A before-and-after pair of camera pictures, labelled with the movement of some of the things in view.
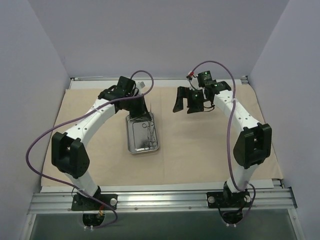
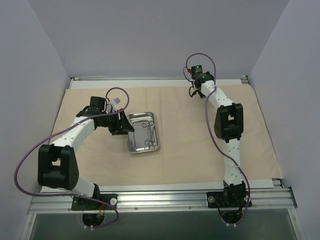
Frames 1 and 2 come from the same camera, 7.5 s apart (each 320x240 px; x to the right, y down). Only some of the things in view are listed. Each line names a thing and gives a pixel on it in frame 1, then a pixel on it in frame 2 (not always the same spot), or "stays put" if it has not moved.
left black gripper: [137, 108] -> [120, 124]
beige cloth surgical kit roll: [195, 149] stays put
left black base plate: [80, 203] stays put
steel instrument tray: [142, 134] stays put
